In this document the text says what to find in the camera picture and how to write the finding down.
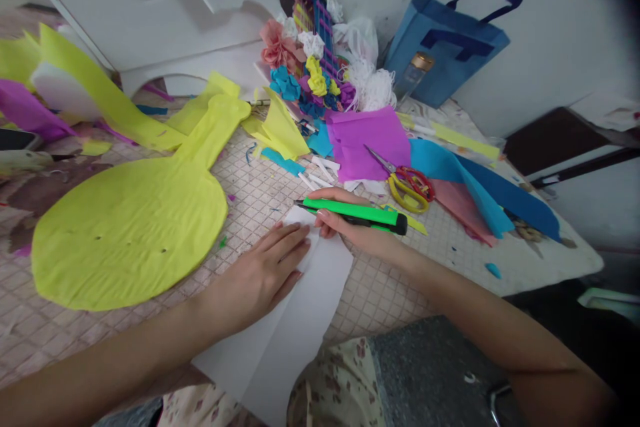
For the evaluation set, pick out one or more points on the checked tablecloth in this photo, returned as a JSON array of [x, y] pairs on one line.
[[390, 292]]

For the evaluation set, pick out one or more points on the dark wooden furniture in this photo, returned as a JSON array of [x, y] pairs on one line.
[[560, 142]]

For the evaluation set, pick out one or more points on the person's body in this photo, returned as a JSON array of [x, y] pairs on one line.
[[340, 387]]

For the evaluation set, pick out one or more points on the blue fabric tote bag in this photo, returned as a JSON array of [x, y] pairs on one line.
[[445, 51]]

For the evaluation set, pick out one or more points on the colourful paper flower decoration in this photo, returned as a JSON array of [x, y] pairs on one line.
[[305, 56]]

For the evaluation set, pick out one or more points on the white foam offcut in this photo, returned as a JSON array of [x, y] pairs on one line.
[[65, 92]]

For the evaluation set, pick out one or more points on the small yellow paper scrap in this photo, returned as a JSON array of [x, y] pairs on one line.
[[95, 148]]

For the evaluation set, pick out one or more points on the white foam board structure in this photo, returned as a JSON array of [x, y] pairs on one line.
[[150, 11]]

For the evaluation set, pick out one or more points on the yellow paper scraps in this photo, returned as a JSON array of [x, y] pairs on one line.
[[280, 129]]

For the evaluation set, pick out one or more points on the person's right thumb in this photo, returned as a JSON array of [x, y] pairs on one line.
[[327, 224]]

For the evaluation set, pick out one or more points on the pile of small white strips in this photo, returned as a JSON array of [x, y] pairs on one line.
[[320, 172]]

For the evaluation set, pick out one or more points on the grey speckled cushion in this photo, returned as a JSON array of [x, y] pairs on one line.
[[435, 372]]

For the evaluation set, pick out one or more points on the green utility knife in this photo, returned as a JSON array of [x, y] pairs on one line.
[[370, 214]]

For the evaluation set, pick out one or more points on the black phone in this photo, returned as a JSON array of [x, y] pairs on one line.
[[17, 139]]

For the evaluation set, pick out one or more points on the purple crepe paper sheet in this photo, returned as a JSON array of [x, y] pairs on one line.
[[370, 139]]

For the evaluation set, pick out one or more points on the long yellow crepe paper strip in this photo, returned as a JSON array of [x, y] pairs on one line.
[[100, 87]]

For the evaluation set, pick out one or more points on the small blue paper scrap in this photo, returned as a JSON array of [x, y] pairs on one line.
[[493, 270]]

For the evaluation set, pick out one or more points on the blue paper sheet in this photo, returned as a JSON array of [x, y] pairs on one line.
[[490, 192]]

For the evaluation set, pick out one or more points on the teal paper strip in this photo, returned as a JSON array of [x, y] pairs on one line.
[[282, 162]]

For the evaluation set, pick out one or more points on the white netting bundle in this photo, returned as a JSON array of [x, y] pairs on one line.
[[372, 76]]

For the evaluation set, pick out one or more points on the yellow and red scissors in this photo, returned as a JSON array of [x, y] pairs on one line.
[[407, 189]]

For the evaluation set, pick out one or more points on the person's left thumb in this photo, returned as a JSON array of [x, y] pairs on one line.
[[287, 284]]

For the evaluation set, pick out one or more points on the yellow paper sheet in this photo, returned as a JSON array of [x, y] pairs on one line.
[[192, 114]]

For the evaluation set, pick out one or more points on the person's left fingers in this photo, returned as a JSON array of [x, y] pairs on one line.
[[282, 244]]

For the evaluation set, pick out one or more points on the glass bottle with gold cap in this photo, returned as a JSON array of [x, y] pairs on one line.
[[415, 74]]

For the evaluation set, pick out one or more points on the white foam sheet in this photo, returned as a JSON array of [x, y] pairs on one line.
[[300, 327]]

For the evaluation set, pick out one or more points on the person's right index finger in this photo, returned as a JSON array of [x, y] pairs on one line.
[[337, 194]]

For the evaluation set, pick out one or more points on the person's right hand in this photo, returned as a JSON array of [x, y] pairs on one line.
[[357, 237]]

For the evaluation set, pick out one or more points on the pink paper sheet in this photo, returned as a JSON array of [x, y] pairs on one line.
[[462, 207]]

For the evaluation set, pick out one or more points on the purple crumpled paper piece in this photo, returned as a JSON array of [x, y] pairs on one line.
[[27, 109]]

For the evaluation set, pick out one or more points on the yellow guitar-shaped paper cutout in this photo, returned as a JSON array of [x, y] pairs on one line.
[[135, 227]]

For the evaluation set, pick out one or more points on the person's left hand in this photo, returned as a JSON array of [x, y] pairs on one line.
[[250, 282]]

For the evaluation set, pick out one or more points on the pale yellow paper strip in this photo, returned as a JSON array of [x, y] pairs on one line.
[[465, 142]]

